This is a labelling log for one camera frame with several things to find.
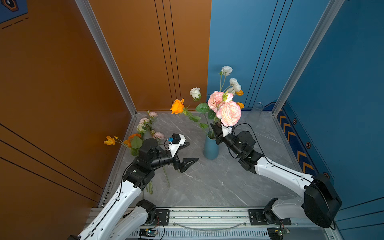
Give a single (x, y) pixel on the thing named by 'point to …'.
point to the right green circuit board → (277, 233)
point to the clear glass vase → (253, 120)
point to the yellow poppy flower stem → (110, 141)
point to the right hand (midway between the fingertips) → (212, 122)
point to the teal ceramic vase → (211, 148)
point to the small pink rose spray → (148, 122)
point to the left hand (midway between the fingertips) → (192, 150)
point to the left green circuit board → (146, 232)
